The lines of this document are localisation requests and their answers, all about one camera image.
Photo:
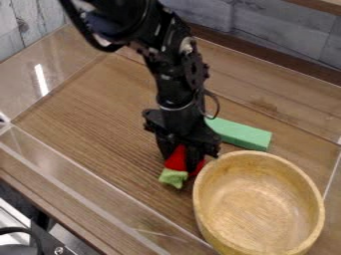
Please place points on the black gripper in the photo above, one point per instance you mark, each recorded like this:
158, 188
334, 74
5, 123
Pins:
182, 126

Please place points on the black metal stand bracket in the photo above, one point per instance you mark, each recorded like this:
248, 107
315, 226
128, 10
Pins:
42, 243

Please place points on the green foam block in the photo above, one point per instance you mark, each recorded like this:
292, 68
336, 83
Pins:
241, 135

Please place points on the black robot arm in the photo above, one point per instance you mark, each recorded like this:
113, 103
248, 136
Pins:
148, 27

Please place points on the wooden bowl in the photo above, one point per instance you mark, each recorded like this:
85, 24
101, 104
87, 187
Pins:
257, 205

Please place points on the clear acrylic tray wall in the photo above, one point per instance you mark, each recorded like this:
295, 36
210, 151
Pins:
78, 156

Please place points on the red plush strawberry green leaf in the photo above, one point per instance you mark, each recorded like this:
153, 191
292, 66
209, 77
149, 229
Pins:
177, 170

